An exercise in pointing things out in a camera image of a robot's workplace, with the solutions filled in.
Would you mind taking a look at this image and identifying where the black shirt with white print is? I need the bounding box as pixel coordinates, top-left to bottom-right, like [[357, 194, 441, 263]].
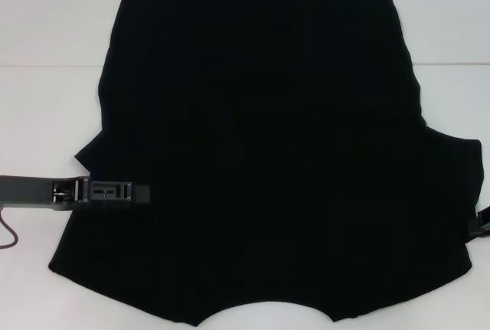
[[47, 0, 482, 327]]

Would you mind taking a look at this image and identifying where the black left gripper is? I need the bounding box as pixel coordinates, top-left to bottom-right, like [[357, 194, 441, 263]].
[[0, 175, 152, 213]]

